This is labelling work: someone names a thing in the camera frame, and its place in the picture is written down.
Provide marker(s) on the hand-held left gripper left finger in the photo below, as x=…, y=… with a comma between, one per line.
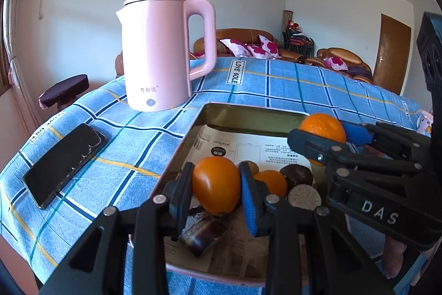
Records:
x=183, y=191

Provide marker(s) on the pink electric kettle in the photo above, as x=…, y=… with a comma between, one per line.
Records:
x=155, y=49

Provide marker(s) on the pale curtain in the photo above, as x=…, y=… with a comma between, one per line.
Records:
x=19, y=80

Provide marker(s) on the purple blanket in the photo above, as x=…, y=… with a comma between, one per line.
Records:
x=359, y=72

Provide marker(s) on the dark halved fruit shell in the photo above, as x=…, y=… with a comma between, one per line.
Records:
x=297, y=174

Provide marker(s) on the black smartphone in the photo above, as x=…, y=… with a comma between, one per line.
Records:
x=65, y=163

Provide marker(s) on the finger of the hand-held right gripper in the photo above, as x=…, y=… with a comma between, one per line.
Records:
x=357, y=134
x=345, y=156

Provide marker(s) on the red plush toy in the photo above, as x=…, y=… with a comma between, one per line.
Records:
x=293, y=24

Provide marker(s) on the tall patterned floor vase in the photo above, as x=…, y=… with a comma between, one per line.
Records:
x=287, y=15

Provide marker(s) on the brown wooden door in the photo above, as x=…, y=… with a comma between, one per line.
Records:
x=393, y=53

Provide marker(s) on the pink tin box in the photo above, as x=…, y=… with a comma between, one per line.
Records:
x=181, y=150

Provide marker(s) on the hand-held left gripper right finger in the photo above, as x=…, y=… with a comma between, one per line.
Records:
x=250, y=205

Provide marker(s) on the large orange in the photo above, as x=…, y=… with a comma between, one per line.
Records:
x=321, y=125

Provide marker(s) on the dark cushioned stool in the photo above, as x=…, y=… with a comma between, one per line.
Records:
x=64, y=89

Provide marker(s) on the small tan longan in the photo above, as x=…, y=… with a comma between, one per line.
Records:
x=252, y=166

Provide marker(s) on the stack of dark chairs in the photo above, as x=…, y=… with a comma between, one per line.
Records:
x=298, y=41

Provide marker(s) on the brown leather sofa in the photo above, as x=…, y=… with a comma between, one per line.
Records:
x=241, y=35

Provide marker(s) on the small orange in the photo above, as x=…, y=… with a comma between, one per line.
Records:
x=274, y=182

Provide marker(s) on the printed paper leaflet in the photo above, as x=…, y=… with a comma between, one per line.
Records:
x=255, y=146

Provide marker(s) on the person's right hand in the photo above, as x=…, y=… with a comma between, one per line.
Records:
x=393, y=257

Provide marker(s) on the brown leather armchair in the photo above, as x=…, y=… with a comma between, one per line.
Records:
x=340, y=54
x=119, y=65

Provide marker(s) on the pink cartoon cup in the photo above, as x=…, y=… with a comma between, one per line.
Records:
x=426, y=124

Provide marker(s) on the floral pink cushion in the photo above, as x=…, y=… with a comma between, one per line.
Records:
x=257, y=51
x=236, y=47
x=335, y=63
x=267, y=45

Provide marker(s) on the smooth yellow-orange citrus fruit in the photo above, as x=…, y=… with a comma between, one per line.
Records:
x=215, y=186

